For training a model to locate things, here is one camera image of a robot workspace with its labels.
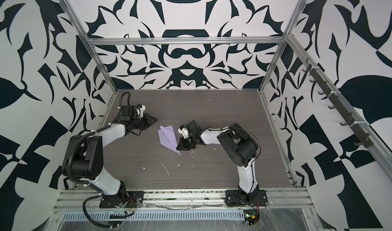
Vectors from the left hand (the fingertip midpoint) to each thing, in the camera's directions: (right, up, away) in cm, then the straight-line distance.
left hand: (158, 117), depth 92 cm
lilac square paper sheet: (+5, -13, +2) cm, 14 cm away
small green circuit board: (+47, -46, -20) cm, 69 cm away
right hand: (+12, -18, -2) cm, 22 cm away
